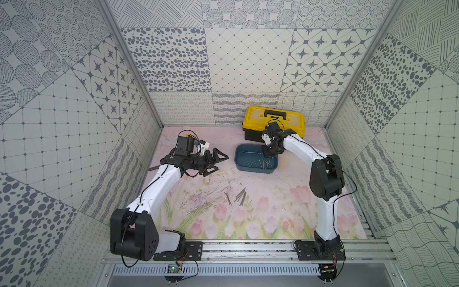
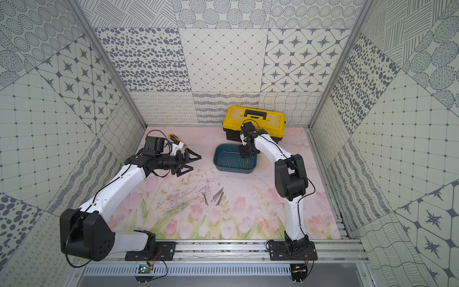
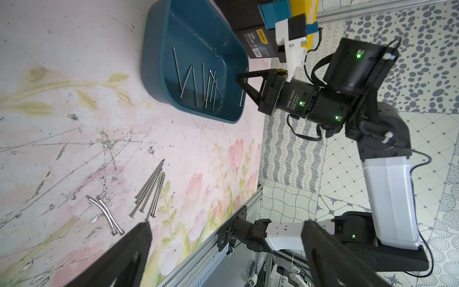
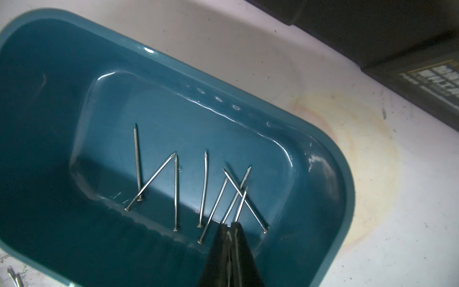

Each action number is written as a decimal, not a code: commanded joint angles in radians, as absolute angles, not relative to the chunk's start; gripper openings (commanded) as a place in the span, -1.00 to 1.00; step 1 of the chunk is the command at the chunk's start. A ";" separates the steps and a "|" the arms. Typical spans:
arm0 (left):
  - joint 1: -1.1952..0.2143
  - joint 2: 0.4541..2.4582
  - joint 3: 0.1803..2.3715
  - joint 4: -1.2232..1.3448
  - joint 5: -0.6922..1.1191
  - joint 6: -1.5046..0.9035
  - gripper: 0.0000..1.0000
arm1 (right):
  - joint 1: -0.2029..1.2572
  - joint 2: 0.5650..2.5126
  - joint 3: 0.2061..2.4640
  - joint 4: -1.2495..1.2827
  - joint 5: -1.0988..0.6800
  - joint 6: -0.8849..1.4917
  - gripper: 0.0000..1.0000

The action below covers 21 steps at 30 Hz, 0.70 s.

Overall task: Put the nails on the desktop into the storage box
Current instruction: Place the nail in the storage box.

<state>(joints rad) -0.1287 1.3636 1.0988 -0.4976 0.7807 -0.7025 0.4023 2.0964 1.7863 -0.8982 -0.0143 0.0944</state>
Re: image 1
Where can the yellow black toolbox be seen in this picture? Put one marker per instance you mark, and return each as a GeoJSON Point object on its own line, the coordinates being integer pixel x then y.
{"type": "Point", "coordinates": [257, 118]}

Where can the steel nail pile lower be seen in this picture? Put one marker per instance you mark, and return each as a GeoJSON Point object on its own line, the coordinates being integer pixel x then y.
{"type": "Point", "coordinates": [243, 199]}

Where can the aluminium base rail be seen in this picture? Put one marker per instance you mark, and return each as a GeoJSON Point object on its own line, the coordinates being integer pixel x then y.
{"type": "Point", "coordinates": [282, 251]}

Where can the dark metal hex key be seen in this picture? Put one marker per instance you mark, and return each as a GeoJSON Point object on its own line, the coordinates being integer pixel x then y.
{"type": "Point", "coordinates": [153, 168]}

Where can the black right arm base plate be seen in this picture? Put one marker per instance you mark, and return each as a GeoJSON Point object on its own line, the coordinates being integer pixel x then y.
{"type": "Point", "coordinates": [315, 251]}

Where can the teal plastic storage box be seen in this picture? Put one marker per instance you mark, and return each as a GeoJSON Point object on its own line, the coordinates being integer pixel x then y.
{"type": "Point", "coordinates": [250, 158]}

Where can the steel nail pile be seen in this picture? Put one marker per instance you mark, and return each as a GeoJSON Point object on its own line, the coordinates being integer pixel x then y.
{"type": "Point", "coordinates": [243, 199]}
{"type": "Point", "coordinates": [237, 198]}

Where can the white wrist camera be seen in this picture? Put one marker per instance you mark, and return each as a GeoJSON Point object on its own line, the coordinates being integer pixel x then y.
{"type": "Point", "coordinates": [202, 146]}
{"type": "Point", "coordinates": [266, 138]}

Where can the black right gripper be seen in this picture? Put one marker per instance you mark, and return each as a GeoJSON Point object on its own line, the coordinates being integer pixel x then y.
{"type": "Point", "coordinates": [266, 154]}

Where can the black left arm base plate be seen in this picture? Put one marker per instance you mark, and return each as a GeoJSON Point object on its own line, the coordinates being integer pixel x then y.
{"type": "Point", "coordinates": [189, 251]}

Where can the steel nail pile right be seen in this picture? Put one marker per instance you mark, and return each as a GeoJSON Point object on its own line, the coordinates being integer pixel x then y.
{"type": "Point", "coordinates": [237, 198]}

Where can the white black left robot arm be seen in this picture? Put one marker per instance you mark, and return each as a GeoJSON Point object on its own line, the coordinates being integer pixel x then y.
{"type": "Point", "coordinates": [133, 232]}

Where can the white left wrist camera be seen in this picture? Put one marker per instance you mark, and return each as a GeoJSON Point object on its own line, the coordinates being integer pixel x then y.
{"type": "Point", "coordinates": [202, 146]}

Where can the white perforated cable duct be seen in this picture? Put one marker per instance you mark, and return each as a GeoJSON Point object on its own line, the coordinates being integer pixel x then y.
{"type": "Point", "coordinates": [219, 270]}

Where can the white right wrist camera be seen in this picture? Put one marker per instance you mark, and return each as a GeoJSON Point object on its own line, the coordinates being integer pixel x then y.
{"type": "Point", "coordinates": [266, 138]}

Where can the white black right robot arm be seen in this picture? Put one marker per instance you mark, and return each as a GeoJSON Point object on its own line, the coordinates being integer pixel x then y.
{"type": "Point", "coordinates": [326, 180]}

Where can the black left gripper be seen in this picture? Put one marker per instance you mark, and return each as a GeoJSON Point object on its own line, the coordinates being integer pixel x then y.
{"type": "Point", "coordinates": [208, 162]}

